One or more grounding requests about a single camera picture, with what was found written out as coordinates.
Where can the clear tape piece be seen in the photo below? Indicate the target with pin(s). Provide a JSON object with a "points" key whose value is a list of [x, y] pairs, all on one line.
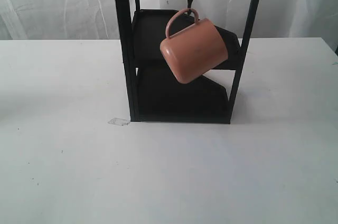
{"points": [[119, 121]]}

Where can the black metal shelf rack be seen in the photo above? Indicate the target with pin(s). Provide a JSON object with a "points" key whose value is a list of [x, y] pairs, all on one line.
{"points": [[153, 93]]}

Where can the pink mug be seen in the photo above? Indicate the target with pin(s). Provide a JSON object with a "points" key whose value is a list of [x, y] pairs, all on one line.
{"points": [[194, 50]]}

